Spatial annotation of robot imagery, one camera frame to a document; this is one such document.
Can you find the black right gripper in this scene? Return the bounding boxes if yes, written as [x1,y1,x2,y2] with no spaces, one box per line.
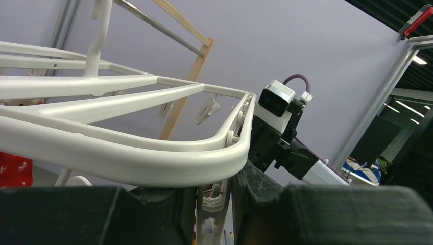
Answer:
[248,100,303,172]

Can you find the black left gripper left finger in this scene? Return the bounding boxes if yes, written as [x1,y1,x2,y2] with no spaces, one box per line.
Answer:
[1,186,197,244]

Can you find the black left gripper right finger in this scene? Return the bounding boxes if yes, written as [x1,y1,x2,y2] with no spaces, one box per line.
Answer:
[232,163,432,244]

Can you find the white hanger clip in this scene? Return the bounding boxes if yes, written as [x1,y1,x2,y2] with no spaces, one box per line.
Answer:
[196,179,231,244]

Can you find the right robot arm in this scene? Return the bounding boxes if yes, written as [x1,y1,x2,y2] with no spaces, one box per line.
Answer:
[248,101,349,186]

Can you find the white clip sock hanger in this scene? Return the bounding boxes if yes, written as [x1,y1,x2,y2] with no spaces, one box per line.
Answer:
[0,0,257,188]

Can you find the metal hanger rod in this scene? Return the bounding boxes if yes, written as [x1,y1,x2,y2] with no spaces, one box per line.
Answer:
[114,0,204,57]

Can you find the red christmas sock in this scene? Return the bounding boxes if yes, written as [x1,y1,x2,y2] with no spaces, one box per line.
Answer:
[1,152,33,189]

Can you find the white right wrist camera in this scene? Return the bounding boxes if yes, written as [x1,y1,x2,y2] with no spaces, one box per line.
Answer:
[253,74,313,134]

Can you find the wooden clothes rack frame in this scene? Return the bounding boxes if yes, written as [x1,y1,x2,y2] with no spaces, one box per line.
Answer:
[152,0,216,141]

